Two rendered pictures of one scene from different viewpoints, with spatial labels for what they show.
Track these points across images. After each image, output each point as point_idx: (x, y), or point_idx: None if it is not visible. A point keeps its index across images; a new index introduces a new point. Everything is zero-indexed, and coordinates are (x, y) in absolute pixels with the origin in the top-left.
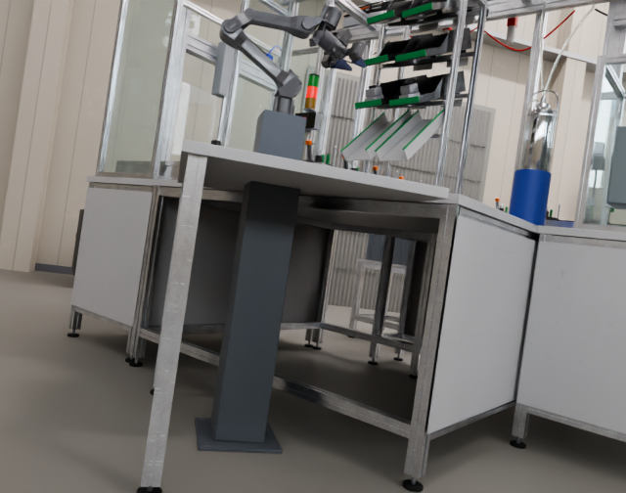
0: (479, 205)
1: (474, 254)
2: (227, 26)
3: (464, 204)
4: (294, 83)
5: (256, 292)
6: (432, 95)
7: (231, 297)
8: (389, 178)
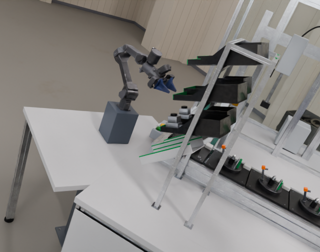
0: (103, 217)
1: (98, 244)
2: (114, 53)
3: (80, 205)
4: (124, 91)
5: None
6: (175, 130)
7: None
8: (45, 162)
